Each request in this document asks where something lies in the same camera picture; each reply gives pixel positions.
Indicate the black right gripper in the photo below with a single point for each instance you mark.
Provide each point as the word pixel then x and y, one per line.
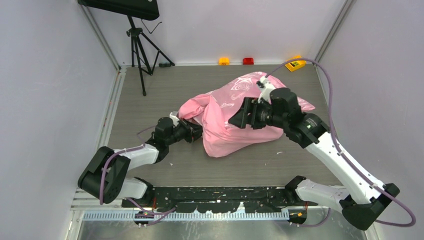
pixel 241 118

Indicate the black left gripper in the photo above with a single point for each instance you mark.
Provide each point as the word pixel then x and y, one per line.
pixel 197 130

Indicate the pink floral pillowcase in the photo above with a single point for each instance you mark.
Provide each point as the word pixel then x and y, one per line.
pixel 213 109

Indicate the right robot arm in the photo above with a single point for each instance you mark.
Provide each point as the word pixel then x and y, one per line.
pixel 361 200

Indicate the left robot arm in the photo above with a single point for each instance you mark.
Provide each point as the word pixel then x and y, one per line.
pixel 105 176

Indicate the red toy block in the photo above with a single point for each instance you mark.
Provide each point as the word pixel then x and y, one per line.
pixel 248 61

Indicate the orange toy block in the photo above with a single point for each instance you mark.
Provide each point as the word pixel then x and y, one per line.
pixel 224 61

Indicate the yellow toy bin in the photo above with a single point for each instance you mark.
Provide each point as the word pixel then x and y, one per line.
pixel 295 65

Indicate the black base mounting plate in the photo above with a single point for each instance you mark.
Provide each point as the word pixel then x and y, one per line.
pixel 254 199

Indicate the small black adapter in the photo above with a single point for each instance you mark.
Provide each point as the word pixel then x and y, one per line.
pixel 165 65

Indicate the black light panel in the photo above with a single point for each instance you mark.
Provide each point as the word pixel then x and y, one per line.
pixel 142 9

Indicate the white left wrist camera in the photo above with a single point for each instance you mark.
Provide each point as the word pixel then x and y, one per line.
pixel 174 116

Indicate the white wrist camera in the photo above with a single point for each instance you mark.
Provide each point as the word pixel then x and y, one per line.
pixel 174 116
pixel 265 87

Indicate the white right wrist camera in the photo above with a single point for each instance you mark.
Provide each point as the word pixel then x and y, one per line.
pixel 265 87

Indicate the black camera tripod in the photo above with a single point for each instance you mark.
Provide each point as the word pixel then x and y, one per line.
pixel 139 55

